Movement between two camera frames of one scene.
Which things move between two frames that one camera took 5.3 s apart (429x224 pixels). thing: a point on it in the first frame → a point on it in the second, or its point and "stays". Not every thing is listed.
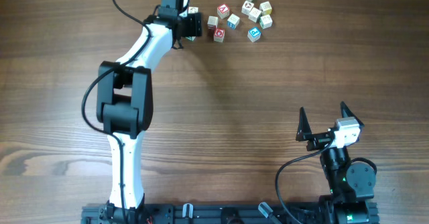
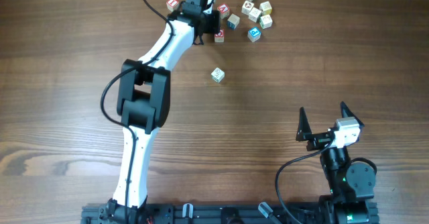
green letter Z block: x=266 y=21 stays
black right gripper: x=305 y=133 stays
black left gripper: x=193 y=25 → x=212 y=22
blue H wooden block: x=233 y=21 stays
